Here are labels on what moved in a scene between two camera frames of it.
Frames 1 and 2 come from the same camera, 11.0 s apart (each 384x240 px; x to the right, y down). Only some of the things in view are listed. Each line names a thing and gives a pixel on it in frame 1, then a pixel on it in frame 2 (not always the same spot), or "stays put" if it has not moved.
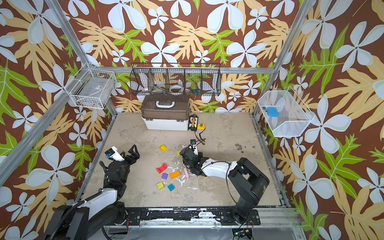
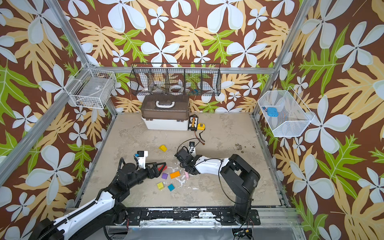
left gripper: x=127 y=159 to x=152 y=171
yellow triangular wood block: x=163 y=148 stays put
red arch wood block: x=162 y=168 stays put
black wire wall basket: x=175 y=79 stays put
